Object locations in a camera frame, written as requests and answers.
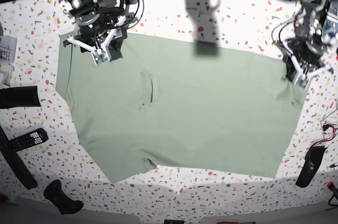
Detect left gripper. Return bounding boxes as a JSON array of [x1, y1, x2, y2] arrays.
[[282, 46, 334, 88]]

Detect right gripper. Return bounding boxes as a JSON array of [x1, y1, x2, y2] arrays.
[[63, 16, 128, 64]]

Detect light green T-shirt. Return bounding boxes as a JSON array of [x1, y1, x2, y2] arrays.
[[56, 34, 306, 183]]

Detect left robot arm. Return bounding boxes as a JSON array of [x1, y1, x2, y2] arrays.
[[273, 0, 337, 88]]

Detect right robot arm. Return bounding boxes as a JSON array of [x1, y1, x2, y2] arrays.
[[60, 0, 140, 64]]

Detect black cylindrical sleeve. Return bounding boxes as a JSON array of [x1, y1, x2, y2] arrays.
[[0, 86, 41, 109]]

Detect black remote control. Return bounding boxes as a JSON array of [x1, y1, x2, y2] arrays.
[[8, 128, 49, 152]]

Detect long black bar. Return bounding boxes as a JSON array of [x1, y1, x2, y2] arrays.
[[1, 128, 38, 190]]

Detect red and black wires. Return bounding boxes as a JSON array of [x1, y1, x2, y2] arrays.
[[307, 118, 338, 161]]

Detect black curved handle right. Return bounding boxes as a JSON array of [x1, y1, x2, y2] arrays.
[[296, 146, 326, 188]]

